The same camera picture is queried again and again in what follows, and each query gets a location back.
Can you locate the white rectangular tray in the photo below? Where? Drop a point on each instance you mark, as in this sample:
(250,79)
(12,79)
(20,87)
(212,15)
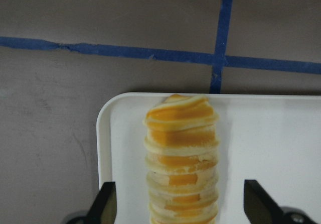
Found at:
(274,139)

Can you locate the striped orange bread roll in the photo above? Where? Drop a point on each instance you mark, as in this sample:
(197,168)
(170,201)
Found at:
(181,159)

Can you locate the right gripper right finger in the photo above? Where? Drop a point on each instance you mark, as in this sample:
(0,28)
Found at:
(259,207)

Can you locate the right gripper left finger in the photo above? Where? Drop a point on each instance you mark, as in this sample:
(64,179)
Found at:
(104,207)

